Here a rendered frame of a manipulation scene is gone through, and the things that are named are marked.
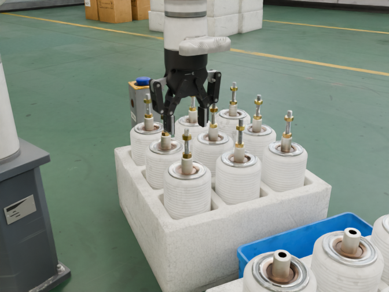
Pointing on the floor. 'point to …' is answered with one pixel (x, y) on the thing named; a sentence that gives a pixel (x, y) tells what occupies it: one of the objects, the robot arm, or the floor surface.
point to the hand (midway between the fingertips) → (186, 123)
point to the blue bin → (300, 238)
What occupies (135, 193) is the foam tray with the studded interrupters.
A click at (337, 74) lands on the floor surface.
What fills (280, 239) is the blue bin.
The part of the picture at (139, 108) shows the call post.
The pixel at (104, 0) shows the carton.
